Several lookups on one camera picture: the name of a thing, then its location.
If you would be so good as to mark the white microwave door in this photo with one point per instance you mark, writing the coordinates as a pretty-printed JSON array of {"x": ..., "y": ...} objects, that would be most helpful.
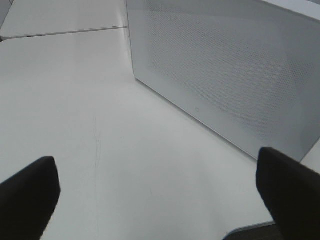
[{"x": 247, "y": 69}]

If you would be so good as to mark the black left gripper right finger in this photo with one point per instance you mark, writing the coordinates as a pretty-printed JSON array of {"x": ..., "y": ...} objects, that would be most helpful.
[{"x": 291, "y": 193}]

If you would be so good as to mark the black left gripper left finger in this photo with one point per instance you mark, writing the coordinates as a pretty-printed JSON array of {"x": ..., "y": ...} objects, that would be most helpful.
[{"x": 28, "y": 200}]

